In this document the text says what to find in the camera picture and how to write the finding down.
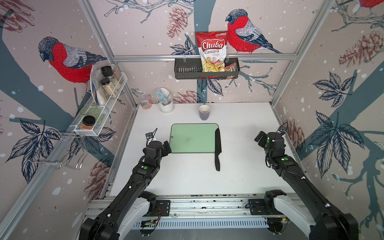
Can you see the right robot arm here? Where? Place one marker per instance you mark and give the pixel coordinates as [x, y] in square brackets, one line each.
[322, 220]

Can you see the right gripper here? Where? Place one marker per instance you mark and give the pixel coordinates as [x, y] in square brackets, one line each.
[264, 138]

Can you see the green cutting board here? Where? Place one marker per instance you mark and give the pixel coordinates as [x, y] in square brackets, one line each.
[193, 138]

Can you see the orange jar black lid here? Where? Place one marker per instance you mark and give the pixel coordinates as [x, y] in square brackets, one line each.
[88, 122]

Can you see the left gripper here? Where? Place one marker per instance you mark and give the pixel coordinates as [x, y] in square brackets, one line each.
[165, 151]

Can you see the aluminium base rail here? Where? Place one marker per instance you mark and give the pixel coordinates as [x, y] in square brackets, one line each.
[193, 212]

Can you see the white utensil holder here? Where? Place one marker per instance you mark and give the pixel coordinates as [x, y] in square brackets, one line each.
[170, 106]

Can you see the clear acrylic wall shelf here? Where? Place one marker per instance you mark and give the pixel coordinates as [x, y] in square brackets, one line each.
[101, 98]

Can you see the metal wire hook rack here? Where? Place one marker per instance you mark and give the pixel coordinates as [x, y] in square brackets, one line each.
[68, 150]

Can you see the black kitchen knife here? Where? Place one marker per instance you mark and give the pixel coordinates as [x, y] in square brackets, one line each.
[218, 149]

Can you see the spice jar black lid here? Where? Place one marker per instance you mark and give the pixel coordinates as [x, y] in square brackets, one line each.
[107, 72]
[109, 87]

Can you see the red Chuba chips bag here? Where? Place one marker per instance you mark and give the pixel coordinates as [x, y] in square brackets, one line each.
[212, 48]

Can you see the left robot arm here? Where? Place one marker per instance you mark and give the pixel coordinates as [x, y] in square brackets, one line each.
[133, 202]

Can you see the black wall basket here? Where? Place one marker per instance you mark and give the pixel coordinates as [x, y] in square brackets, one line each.
[192, 68]

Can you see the purple cup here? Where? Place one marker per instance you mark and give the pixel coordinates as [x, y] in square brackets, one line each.
[204, 112]

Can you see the teal packet in holder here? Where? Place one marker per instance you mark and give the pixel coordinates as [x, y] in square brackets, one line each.
[161, 98]

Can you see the small dark snack packet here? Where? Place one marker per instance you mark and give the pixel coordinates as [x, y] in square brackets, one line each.
[231, 68]

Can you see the glass jar with candies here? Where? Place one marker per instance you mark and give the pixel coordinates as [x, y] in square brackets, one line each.
[145, 101]

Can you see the green glass bowl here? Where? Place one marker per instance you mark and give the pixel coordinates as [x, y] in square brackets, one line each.
[92, 110]

